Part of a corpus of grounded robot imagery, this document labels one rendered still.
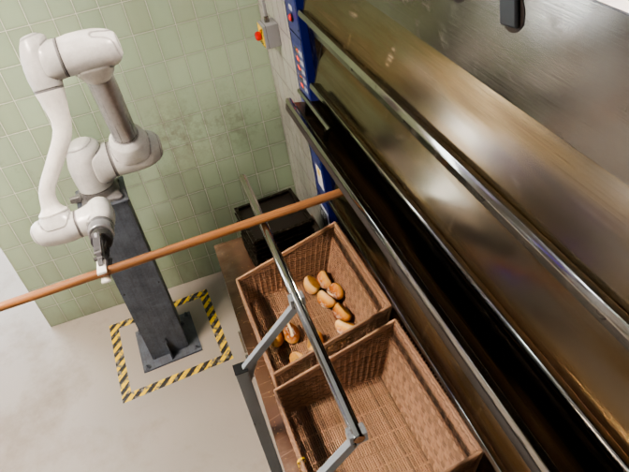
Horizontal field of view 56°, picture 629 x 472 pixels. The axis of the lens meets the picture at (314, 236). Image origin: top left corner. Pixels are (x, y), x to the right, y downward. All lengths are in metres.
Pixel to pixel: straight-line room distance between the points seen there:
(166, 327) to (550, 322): 2.35
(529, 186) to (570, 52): 0.25
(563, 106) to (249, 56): 2.30
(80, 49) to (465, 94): 1.37
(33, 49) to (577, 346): 1.83
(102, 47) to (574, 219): 1.65
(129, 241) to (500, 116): 2.04
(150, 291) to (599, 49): 2.51
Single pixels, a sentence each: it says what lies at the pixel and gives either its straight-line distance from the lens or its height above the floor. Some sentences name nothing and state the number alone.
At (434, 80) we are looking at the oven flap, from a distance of 1.32.
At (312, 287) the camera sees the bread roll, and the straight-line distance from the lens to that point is 2.52.
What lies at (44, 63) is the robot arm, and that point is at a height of 1.72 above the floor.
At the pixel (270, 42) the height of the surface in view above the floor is 1.44.
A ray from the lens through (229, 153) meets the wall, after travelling 3.27.
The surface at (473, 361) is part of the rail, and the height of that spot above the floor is 1.44.
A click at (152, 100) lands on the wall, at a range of 3.09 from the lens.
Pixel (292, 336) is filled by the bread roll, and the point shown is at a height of 0.63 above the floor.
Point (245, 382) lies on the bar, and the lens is 1.92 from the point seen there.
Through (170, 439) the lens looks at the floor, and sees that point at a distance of 3.02.
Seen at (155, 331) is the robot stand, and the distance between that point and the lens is 3.21.
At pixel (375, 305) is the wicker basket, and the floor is 0.78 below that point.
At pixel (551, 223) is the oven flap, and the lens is 1.03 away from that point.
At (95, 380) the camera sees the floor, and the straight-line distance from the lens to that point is 3.42.
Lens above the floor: 2.39
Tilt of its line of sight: 39 degrees down
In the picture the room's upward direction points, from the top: 11 degrees counter-clockwise
